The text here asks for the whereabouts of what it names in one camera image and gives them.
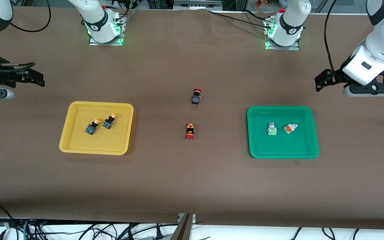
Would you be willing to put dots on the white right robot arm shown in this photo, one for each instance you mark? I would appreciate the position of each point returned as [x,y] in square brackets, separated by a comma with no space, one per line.
[93,15]

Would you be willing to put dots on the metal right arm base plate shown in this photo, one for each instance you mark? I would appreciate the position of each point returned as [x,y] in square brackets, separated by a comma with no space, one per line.
[107,43]

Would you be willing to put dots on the red push button orange block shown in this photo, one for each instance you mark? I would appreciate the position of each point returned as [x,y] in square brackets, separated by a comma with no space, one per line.
[190,130]

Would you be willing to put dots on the yellow push button blue block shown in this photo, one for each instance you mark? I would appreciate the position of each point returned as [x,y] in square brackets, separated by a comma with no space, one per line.
[90,129]
[108,122]

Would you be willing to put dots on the yellow plastic tray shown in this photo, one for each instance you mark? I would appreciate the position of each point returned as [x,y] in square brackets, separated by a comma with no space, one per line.
[112,143]

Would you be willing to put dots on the dark brown table beam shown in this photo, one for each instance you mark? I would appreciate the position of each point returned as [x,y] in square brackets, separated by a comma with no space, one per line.
[182,230]

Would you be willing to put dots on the green plastic tray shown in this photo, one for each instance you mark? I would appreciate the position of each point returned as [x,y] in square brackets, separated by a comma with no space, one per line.
[282,146]

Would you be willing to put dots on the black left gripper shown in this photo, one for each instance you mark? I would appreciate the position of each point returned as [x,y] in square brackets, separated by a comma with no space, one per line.
[336,78]

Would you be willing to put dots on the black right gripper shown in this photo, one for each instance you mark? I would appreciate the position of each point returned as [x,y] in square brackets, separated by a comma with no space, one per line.
[4,76]

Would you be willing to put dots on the red push button black block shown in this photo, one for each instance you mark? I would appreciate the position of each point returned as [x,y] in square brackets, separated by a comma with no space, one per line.
[196,98]

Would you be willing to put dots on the white switch orange base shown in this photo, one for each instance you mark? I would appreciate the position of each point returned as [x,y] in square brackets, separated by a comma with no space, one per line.
[290,128]

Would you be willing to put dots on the white switch green base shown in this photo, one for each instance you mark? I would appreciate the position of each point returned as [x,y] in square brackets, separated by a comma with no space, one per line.
[271,130]

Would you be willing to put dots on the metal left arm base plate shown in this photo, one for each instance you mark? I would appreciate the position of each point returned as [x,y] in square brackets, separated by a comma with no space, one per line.
[282,48]

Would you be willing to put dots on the aluminium frame rail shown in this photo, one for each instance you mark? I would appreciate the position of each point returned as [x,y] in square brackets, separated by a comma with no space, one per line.
[197,4]

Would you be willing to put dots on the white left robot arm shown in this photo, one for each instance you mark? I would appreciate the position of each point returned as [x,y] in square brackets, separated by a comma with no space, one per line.
[292,20]

